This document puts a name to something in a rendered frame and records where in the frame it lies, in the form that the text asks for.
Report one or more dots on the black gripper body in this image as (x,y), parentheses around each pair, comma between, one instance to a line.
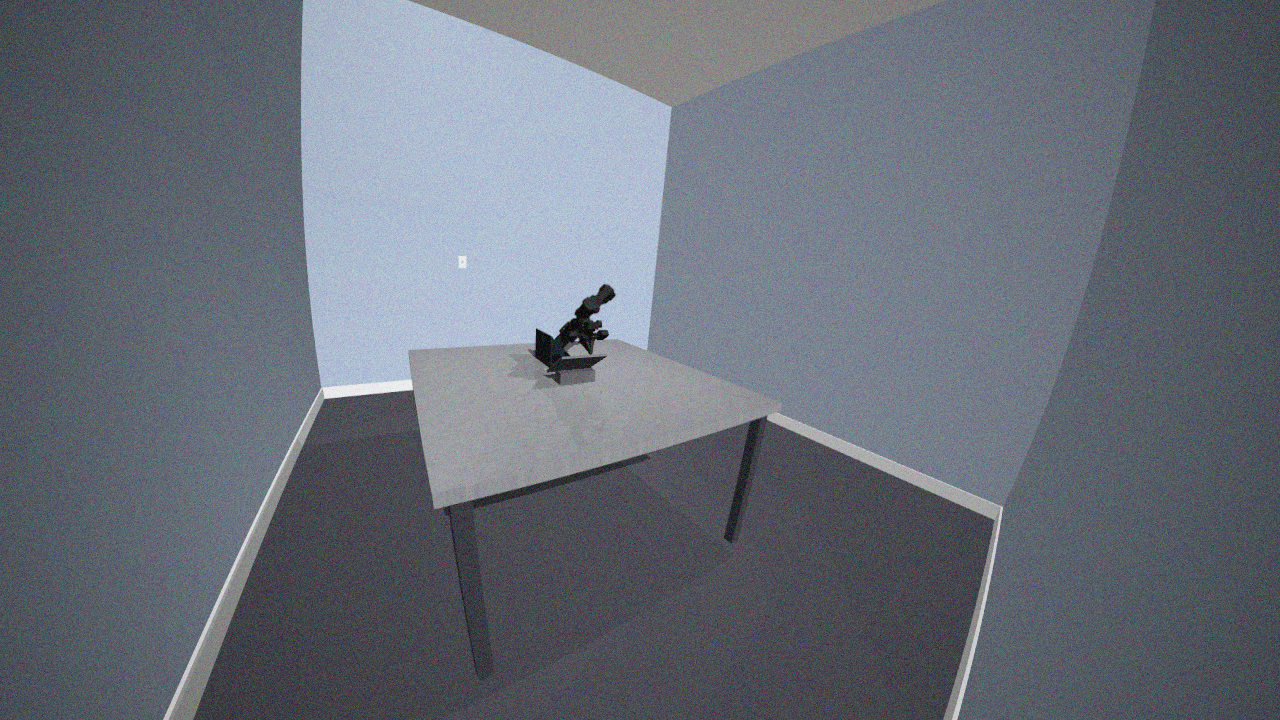
(602,334)

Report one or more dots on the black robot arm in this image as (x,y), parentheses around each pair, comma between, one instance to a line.
(590,305)

